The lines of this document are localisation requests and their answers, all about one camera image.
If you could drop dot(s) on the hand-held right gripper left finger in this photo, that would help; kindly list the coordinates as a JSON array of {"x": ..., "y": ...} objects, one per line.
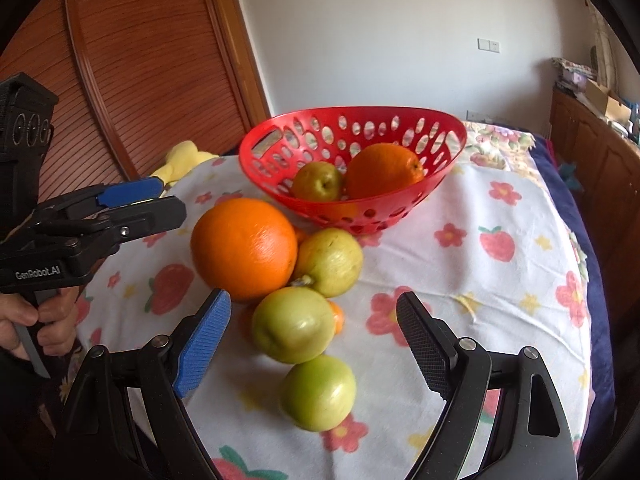
[{"x": 205, "y": 340}]

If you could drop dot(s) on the yellow-green pear with stem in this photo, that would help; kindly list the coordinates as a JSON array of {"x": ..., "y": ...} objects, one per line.
[{"x": 332, "y": 260}]

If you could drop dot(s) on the white strawberry flower print blanket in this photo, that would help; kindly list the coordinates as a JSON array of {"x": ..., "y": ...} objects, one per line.
[{"x": 475, "y": 280}]

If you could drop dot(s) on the white hanging cloth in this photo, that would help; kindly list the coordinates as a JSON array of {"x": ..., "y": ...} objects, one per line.
[{"x": 604, "y": 45}]

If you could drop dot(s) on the wooden cabinet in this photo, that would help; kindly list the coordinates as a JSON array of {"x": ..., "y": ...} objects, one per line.
[{"x": 600, "y": 160}]

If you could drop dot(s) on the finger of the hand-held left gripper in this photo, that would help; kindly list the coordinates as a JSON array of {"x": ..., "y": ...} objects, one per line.
[
  {"x": 130, "y": 190},
  {"x": 160, "y": 212}
]

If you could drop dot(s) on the white wall switch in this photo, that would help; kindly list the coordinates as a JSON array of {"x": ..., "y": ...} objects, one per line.
[{"x": 488, "y": 45}]

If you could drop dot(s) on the floral bedsheet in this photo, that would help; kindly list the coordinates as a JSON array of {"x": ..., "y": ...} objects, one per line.
[{"x": 495, "y": 142}]

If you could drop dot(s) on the cardboard box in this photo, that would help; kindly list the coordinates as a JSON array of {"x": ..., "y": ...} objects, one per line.
[{"x": 602, "y": 100}]

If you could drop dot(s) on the yellow plush toy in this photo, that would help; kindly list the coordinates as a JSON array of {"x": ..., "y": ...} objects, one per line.
[{"x": 182, "y": 157}]

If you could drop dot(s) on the red perforated plastic basket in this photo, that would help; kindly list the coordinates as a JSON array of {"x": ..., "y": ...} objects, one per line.
[{"x": 400, "y": 210}]

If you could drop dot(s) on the navy blue blanket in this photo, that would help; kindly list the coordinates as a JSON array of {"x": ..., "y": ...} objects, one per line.
[{"x": 575, "y": 210}]

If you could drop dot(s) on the wooden louvred door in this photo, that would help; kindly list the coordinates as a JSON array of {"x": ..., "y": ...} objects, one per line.
[{"x": 140, "y": 60}]

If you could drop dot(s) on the green apple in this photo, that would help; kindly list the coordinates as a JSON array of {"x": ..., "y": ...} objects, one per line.
[
  {"x": 292, "y": 325},
  {"x": 317, "y": 180},
  {"x": 317, "y": 392}
]

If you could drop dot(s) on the person's left hand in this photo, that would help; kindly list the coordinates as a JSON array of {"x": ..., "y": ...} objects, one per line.
[{"x": 60, "y": 315}]

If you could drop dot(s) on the pile of folded cloths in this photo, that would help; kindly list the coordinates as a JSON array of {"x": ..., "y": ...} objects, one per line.
[{"x": 570, "y": 75}]

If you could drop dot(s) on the large orange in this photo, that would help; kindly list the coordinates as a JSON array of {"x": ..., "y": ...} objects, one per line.
[
  {"x": 382, "y": 170},
  {"x": 242, "y": 250}
]

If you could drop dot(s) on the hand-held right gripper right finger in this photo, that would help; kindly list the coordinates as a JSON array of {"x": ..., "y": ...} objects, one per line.
[{"x": 425, "y": 345}]

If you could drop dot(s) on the teal plush toy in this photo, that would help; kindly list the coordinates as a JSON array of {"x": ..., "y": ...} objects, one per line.
[{"x": 570, "y": 172}]

